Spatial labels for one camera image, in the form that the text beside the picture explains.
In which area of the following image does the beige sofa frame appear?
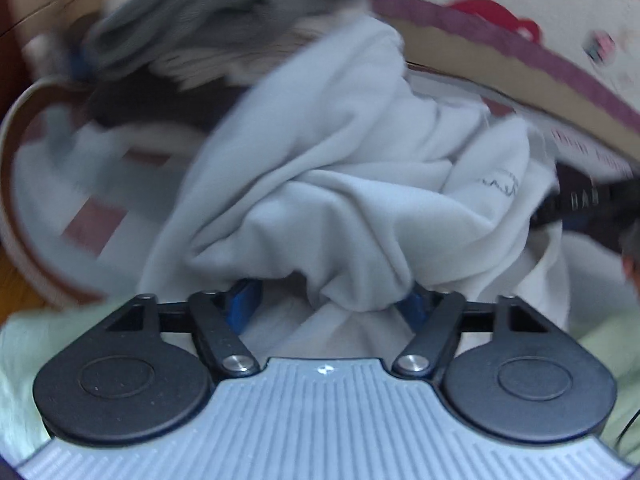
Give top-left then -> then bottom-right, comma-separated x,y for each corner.
1,79 -> 127,307

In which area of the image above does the dark brown folded garment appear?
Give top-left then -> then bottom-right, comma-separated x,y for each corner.
88,74 -> 247,132

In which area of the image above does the white fleece garment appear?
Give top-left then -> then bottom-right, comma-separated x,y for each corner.
138,16 -> 570,360

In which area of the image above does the bear print sofa cover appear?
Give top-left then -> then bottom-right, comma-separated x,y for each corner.
366,0 -> 640,137

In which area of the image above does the light green blanket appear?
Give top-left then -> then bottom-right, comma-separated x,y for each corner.
1,302 -> 639,465

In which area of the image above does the grey folded garment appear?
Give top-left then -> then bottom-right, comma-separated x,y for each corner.
87,0 -> 352,79

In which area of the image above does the cream folded garment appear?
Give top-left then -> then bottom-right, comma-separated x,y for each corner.
149,32 -> 317,91

